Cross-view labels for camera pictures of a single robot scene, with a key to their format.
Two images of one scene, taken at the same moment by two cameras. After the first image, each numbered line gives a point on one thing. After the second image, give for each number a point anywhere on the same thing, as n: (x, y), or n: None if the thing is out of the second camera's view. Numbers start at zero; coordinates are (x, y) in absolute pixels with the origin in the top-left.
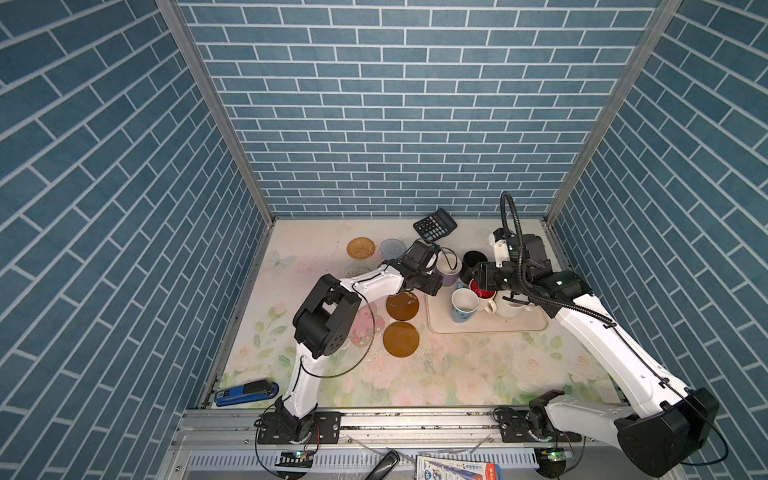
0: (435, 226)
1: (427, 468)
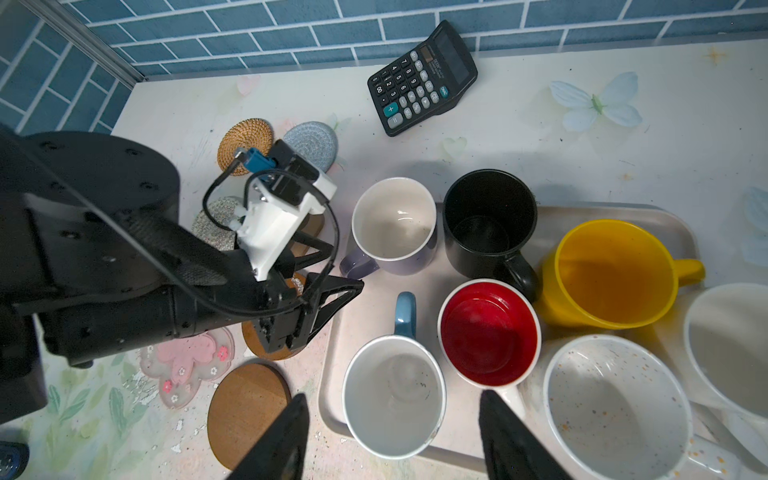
0: (425, 83)
1: None
